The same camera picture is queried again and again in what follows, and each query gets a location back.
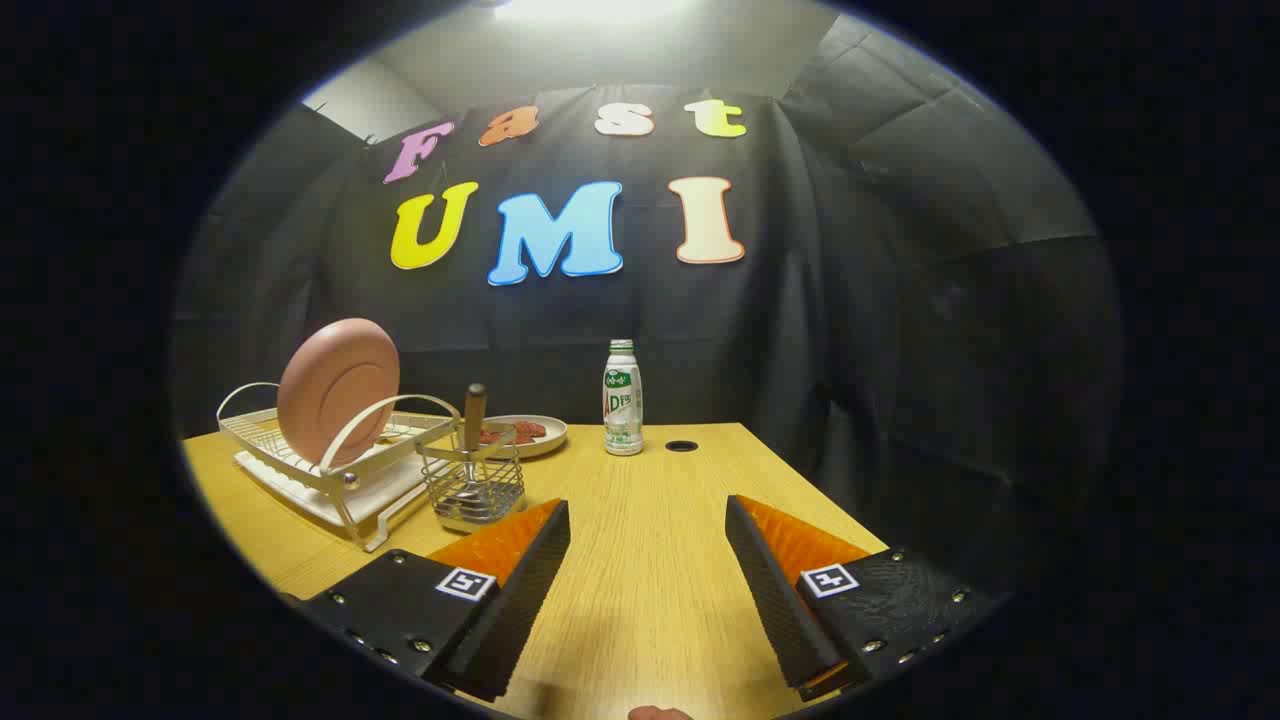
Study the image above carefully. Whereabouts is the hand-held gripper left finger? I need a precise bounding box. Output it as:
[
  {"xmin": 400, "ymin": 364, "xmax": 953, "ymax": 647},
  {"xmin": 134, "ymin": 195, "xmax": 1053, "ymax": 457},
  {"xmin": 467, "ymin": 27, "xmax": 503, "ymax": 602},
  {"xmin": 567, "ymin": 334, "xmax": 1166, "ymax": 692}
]
[{"xmin": 300, "ymin": 498, "xmax": 572, "ymax": 704}]

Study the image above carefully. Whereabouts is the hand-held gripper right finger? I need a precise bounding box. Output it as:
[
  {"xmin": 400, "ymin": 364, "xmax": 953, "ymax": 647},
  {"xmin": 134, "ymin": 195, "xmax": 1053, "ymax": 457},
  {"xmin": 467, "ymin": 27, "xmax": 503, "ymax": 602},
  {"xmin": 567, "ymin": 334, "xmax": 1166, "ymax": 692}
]
[{"xmin": 725, "ymin": 494, "xmax": 1006, "ymax": 703}]

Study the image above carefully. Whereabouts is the metal wire basket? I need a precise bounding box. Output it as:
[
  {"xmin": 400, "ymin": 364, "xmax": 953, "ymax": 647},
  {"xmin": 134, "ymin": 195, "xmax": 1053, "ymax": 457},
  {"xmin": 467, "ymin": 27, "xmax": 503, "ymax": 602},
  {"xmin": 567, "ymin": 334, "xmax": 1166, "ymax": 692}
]
[{"xmin": 417, "ymin": 428, "xmax": 526, "ymax": 533}]

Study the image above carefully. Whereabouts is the spoon with dark wooden handle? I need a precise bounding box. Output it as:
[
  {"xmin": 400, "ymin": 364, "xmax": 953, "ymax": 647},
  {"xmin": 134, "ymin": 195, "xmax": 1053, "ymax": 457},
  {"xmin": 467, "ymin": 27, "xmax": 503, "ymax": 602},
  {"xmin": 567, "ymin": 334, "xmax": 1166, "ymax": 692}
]
[{"xmin": 455, "ymin": 383, "xmax": 491, "ymax": 501}]

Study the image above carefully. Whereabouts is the white wire dish rack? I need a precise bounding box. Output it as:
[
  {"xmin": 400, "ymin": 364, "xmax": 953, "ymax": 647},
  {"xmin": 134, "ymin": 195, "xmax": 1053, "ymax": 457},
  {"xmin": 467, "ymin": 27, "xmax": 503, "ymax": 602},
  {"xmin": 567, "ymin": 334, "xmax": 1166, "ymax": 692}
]
[{"xmin": 216, "ymin": 382, "xmax": 463, "ymax": 553}]

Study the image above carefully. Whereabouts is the pink plate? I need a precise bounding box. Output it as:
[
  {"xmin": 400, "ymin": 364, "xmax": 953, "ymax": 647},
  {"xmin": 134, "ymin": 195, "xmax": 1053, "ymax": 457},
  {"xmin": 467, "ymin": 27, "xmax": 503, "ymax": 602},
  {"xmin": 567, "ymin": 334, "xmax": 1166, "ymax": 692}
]
[{"xmin": 277, "ymin": 318, "xmax": 401, "ymax": 469}]

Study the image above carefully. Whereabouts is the beige round plate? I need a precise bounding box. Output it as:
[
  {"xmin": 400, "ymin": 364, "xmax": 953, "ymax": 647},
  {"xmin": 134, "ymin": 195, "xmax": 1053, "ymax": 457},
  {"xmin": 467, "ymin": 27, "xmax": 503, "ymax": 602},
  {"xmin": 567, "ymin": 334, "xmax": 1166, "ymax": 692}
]
[{"xmin": 478, "ymin": 414, "xmax": 569, "ymax": 460}]

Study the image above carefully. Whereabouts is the white drink bottle green label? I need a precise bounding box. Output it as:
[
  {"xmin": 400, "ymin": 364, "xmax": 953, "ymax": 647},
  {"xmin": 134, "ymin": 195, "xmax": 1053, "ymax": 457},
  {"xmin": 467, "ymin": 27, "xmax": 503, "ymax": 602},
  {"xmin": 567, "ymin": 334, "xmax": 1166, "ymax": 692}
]
[{"xmin": 602, "ymin": 339, "xmax": 645, "ymax": 457}]

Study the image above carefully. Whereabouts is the white drip tray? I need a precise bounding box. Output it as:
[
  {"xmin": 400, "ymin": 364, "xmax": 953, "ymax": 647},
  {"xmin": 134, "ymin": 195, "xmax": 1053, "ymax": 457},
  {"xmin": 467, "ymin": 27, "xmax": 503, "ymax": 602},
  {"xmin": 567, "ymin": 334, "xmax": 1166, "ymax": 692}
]
[{"xmin": 234, "ymin": 450, "xmax": 441, "ymax": 529}]

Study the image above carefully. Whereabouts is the black backdrop cloth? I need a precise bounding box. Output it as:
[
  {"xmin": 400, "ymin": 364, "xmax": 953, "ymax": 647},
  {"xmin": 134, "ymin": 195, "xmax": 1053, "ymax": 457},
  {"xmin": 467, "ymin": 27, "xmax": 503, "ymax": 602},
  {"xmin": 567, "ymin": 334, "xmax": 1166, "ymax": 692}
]
[{"xmin": 170, "ymin": 15, "xmax": 1126, "ymax": 601}]

